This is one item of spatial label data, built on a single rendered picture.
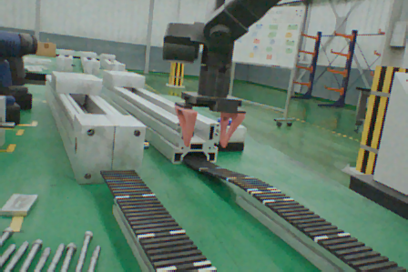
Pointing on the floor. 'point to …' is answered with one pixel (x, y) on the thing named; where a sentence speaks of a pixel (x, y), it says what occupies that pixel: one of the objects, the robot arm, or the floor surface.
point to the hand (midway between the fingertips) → (206, 142)
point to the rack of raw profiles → (328, 67)
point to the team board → (271, 46)
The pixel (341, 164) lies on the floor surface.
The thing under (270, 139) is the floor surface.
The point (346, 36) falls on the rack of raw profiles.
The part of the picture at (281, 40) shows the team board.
